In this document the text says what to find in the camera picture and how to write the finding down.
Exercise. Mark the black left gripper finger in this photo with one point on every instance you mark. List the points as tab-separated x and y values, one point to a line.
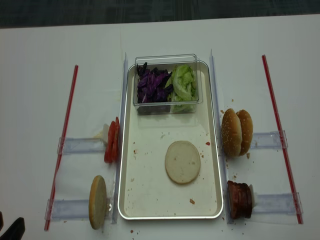
15	231

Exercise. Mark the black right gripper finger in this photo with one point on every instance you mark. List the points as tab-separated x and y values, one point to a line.
1	219

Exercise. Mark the bun slice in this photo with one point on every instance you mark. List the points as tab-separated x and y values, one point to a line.
182	162
97	202

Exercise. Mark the clear holder behind bun slices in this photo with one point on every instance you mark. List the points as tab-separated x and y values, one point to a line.
63	210

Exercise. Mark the clear holder behind tomato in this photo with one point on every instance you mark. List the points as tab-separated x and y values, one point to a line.
68	145

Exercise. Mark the tomato slices stack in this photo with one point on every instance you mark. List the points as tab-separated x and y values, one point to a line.
112	148

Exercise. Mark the white pusher block tomato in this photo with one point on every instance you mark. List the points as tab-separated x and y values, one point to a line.
104	134

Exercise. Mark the green lettuce leaves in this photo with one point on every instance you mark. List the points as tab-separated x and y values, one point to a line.
182	85

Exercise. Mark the sliced meat patties stack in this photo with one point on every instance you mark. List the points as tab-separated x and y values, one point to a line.
240	200

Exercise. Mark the white pusher block meat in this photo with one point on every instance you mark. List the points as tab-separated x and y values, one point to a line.
253	196

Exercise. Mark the clear holder behind meat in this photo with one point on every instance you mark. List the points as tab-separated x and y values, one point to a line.
282	203

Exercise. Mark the left red strip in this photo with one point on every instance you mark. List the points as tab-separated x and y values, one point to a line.
59	157

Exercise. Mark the red strip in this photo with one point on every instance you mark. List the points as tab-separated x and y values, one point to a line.
59	157
298	208

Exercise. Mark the white metal tray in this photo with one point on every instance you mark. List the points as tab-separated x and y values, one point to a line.
146	192

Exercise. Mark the purple cabbage pieces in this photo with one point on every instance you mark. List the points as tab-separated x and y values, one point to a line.
151	84

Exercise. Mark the clear plastic salad box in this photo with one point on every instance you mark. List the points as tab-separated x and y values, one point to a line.
167	62

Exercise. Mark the sesame bun top front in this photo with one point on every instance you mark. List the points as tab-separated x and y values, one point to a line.
231	133

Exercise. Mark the sesame bun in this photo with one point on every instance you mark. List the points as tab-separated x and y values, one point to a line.
231	133
246	124

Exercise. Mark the sesame bun top rear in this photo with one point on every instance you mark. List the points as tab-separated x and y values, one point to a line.
246	124

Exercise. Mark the clear holder behind sesame buns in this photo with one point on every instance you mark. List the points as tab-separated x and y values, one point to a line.
269	140

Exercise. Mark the right red strip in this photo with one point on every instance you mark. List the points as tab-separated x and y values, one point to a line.
298	208

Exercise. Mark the left clear vertical rail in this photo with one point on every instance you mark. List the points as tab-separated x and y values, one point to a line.
114	216

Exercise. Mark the clear vertical rail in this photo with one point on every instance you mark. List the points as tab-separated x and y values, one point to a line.
219	142
114	216

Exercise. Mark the right clear vertical rail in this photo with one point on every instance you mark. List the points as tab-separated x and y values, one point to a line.
219	142

